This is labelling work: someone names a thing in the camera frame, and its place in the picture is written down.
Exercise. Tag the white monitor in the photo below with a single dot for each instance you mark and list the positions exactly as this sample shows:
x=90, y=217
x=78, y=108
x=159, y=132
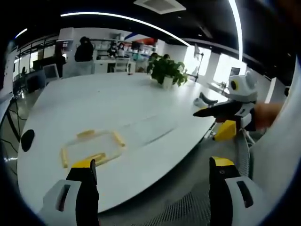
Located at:
x=235, y=70

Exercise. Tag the white office chair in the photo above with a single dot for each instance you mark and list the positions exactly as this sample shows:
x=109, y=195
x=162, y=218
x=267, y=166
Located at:
x=51, y=71

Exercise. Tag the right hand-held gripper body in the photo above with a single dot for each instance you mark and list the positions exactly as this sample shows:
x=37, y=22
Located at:
x=244, y=88

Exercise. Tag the clear container with yellow clips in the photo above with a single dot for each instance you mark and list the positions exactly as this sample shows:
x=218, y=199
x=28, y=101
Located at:
x=94, y=147

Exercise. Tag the grey office chair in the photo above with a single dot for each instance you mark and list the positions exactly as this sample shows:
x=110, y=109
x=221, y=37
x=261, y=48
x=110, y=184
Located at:
x=35, y=80

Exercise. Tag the black round pad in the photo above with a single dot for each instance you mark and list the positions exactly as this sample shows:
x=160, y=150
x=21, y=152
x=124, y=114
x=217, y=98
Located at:
x=27, y=140

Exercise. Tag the long curved ceiling light strip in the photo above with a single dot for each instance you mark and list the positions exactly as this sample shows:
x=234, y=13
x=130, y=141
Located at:
x=131, y=20
x=238, y=28

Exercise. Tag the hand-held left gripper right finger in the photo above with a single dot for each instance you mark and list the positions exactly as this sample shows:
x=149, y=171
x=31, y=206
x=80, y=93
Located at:
x=237, y=195

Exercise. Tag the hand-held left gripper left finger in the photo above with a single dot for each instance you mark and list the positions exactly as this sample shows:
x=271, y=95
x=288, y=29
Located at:
x=58, y=195

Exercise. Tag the ceiling air vent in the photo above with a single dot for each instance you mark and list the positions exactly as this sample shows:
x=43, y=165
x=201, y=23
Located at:
x=160, y=5

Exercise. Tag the person's right hand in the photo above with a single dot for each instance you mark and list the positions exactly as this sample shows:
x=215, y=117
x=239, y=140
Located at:
x=266, y=114

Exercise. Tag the green potted plant white pot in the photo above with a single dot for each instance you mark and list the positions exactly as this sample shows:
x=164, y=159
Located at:
x=168, y=69

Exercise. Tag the black and white curved stand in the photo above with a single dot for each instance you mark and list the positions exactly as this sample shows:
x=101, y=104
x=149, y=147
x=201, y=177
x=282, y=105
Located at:
x=207, y=100

